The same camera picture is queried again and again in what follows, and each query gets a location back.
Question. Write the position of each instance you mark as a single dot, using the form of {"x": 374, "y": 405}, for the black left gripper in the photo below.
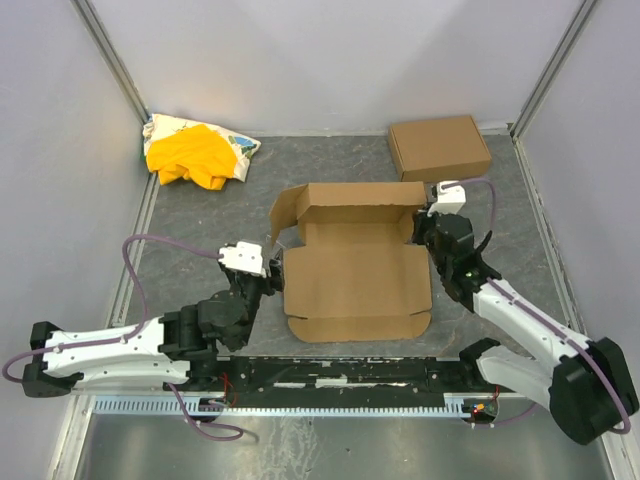
{"x": 270, "y": 281}

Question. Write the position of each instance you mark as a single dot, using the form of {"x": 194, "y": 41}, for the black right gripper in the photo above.
{"x": 425, "y": 226}

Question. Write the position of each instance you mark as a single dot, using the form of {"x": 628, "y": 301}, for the cardboard box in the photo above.
{"x": 356, "y": 275}
{"x": 440, "y": 149}

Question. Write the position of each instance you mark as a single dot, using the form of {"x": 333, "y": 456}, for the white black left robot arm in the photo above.
{"x": 178, "y": 348}

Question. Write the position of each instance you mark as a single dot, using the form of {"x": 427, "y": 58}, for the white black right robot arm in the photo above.
{"x": 584, "y": 384}

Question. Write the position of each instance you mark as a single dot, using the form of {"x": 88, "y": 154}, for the folded closed cardboard box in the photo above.
{"x": 440, "y": 149}

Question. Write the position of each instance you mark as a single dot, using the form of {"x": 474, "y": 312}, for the yellow cloth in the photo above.
{"x": 196, "y": 154}

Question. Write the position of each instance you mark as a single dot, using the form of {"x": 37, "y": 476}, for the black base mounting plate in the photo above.
{"x": 261, "y": 373}

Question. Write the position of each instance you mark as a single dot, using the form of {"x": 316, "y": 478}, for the floral patterned cloth bag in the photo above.
{"x": 161, "y": 126}

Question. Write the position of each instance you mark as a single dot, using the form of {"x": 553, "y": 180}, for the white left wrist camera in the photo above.
{"x": 245, "y": 257}

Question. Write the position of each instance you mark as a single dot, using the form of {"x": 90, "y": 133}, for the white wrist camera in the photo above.
{"x": 245, "y": 257}
{"x": 448, "y": 197}

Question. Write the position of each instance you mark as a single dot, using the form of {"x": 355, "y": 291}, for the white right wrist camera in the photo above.
{"x": 448, "y": 197}

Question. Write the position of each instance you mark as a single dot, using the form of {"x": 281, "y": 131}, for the aluminium frame rail front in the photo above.
{"x": 498, "y": 366}

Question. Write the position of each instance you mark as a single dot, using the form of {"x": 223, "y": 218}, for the right aluminium corner post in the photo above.
{"x": 561, "y": 53}

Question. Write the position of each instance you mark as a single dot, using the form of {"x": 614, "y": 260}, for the aluminium corner post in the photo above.
{"x": 561, "y": 53}
{"x": 92, "y": 22}

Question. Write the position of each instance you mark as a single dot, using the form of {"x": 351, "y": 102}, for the left aluminium corner post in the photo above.
{"x": 92, "y": 22}

